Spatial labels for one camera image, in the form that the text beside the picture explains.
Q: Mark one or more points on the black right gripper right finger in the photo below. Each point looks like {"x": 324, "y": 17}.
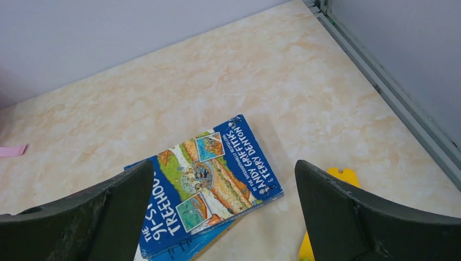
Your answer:
{"x": 355, "y": 224}

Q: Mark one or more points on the blue treehouse book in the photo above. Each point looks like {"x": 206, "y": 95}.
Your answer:
{"x": 204, "y": 183}

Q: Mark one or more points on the pink student backpack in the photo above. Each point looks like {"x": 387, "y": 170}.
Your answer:
{"x": 13, "y": 151}

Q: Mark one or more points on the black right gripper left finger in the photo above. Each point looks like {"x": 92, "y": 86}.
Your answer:
{"x": 102, "y": 222}

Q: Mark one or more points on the yellow triangular toy block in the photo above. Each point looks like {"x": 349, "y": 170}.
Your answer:
{"x": 338, "y": 176}

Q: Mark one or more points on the aluminium frame rail right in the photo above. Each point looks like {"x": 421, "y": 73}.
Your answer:
{"x": 441, "y": 149}

